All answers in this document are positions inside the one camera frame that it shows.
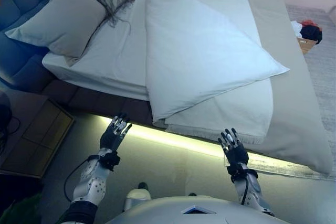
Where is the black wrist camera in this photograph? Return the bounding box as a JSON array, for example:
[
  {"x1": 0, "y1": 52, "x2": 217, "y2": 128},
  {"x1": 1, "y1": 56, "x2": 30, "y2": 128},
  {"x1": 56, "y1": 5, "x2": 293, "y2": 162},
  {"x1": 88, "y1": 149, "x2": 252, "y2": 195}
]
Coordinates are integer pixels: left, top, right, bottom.
[
  {"x1": 100, "y1": 152, "x2": 122, "y2": 173},
  {"x1": 226, "y1": 163, "x2": 259, "y2": 183}
]

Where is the wooden laundry box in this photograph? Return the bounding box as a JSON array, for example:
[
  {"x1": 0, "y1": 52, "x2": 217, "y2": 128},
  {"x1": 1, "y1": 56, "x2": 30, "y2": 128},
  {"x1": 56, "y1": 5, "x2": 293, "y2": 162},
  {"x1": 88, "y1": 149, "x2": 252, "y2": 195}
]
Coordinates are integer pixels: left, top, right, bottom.
[{"x1": 297, "y1": 37, "x2": 320, "y2": 56}]

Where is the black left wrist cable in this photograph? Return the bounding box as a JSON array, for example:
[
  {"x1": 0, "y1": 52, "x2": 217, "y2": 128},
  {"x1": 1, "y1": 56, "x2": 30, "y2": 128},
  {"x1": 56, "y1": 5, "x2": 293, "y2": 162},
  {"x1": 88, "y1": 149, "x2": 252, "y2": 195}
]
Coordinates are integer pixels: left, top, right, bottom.
[{"x1": 64, "y1": 155, "x2": 102, "y2": 205}]

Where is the large plain beige pillow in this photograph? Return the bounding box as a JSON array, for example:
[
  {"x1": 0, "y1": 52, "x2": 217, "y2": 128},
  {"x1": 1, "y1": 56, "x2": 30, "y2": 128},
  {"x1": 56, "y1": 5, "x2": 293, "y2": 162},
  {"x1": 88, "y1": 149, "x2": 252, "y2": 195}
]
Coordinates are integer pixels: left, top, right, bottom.
[{"x1": 4, "y1": 0, "x2": 107, "y2": 59}]

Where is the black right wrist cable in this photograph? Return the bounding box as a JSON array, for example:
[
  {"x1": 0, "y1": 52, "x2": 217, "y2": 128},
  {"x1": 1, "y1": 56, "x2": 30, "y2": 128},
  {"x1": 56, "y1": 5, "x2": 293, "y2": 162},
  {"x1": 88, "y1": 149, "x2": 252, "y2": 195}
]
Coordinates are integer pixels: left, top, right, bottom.
[{"x1": 239, "y1": 173, "x2": 250, "y2": 206}]

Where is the white smooth duvet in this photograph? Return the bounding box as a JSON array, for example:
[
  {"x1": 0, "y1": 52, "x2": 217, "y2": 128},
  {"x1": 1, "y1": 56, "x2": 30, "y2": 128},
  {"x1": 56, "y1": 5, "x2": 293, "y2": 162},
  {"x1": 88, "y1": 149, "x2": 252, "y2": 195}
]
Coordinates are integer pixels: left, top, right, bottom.
[{"x1": 145, "y1": 0, "x2": 290, "y2": 130}]

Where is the brown upholstered bed base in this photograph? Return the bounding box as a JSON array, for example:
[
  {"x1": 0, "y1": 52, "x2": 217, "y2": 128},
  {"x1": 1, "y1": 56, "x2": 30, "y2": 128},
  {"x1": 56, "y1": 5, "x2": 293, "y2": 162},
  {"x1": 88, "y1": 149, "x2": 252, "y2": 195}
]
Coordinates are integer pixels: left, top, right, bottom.
[{"x1": 46, "y1": 78, "x2": 169, "y2": 132}]

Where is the grey robot torso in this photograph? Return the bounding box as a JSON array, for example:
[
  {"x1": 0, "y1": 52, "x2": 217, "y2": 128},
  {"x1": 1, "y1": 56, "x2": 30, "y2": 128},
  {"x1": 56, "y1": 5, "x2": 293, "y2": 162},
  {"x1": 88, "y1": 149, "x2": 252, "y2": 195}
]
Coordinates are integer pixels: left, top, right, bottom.
[{"x1": 104, "y1": 195, "x2": 280, "y2": 224}]

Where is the wooden nightstand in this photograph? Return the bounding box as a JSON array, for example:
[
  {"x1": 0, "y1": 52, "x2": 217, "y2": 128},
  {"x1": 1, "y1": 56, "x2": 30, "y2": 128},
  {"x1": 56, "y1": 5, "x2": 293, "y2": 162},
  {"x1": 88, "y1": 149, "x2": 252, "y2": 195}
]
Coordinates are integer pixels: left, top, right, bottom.
[{"x1": 0, "y1": 89, "x2": 76, "y2": 180}]

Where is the black garment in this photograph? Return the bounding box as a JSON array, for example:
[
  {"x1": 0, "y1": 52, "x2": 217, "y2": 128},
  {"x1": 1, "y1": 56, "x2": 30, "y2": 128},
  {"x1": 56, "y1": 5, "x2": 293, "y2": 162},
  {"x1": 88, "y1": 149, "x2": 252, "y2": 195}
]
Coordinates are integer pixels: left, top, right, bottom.
[{"x1": 300, "y1": 25, "x2": 323, "y2": 46}]

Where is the red garment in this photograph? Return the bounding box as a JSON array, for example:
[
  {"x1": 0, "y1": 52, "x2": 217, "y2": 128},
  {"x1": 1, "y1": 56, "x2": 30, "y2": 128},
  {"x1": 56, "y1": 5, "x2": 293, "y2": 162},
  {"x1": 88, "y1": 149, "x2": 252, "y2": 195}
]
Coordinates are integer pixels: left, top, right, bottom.
[{"x1": 300, "y1": 19, "x2": 320, "y2": 29}]

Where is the white garment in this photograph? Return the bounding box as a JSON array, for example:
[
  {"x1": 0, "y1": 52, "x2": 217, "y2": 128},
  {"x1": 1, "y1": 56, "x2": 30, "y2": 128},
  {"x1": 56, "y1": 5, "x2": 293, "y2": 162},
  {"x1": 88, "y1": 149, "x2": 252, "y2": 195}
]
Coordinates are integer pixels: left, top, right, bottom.
[{"x1": 290, "y1": 20, "x2": 305, "y2": 39}]

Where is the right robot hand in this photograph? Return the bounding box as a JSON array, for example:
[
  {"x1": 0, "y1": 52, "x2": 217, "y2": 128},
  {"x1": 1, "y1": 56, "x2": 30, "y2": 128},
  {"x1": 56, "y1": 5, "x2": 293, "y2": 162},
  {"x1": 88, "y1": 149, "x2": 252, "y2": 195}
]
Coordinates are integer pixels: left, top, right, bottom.
[{"x1": 218, "y1": 128, "x2": 249, "y2": 167}]

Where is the beige bedspread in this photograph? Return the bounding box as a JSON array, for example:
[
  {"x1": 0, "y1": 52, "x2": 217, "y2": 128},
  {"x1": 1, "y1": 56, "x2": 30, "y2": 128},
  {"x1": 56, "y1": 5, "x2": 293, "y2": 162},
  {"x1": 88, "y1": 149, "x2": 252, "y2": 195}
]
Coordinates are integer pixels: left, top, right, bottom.
[{"x1": 243, "y1": 0, "x2": 332, "y2": 179}]

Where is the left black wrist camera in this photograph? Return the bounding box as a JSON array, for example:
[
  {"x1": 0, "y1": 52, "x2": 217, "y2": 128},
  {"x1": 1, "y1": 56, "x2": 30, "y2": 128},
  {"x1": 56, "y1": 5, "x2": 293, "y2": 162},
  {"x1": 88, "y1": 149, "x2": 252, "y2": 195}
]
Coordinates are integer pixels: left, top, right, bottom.
[{"x1": 100, "y1": 152, "x2": 122, "y2": 173}]

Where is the white fitted sheet mattress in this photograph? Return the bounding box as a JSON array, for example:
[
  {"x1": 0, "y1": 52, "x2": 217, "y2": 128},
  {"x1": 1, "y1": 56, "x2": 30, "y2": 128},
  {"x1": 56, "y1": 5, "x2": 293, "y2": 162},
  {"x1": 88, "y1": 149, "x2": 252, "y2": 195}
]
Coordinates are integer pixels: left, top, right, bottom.
[{"x1": 41, "y1": 0, "x2": 150, "y2": 101}]

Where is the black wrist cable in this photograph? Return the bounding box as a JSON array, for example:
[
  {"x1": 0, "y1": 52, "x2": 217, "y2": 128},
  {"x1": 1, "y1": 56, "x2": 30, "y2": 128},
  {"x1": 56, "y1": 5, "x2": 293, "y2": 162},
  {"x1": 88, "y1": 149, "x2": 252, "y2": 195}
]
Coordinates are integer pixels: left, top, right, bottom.
[
  {"x1": 64, "y1": 155, "x2": 102, "y2": 205},
  {"x1": 239, "y1": 173, "x2": 250, "y2": 206}
]

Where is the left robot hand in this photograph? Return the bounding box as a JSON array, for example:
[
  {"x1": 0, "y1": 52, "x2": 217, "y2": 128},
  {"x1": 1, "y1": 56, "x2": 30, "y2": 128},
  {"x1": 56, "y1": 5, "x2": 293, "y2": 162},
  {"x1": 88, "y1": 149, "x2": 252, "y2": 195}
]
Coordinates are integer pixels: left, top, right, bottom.
[{"x1": 99, "y1": 113, "x2": 133, "y2": 156}]

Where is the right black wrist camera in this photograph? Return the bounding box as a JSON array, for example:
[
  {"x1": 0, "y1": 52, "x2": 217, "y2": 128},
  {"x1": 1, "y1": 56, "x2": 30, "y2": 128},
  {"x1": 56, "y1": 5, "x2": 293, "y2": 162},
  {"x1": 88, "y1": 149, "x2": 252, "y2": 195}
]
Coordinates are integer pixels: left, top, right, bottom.
[{"x1": 226, "y1": 163, "x2": 259, "y2": 183}]

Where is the left robot leg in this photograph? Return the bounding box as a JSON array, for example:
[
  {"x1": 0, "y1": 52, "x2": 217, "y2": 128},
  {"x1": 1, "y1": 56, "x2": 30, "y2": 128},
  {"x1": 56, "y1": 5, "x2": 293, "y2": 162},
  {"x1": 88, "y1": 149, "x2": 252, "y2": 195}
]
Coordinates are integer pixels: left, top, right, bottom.
[{"x1": 123, "y1": 182, "x2": 153, "y2": 212}]

